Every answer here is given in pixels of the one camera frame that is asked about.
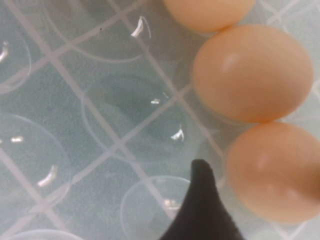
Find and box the green checked tablecloth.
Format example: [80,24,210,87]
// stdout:
[256,0,320,36]

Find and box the clear plastic egg box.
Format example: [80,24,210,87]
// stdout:
[0,0,320,240]

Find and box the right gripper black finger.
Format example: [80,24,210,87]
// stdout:
[159,158,242,240]

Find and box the tan egg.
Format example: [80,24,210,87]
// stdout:
[192,24,315,124]
[226,121,320,225]
[163,0,257,33]

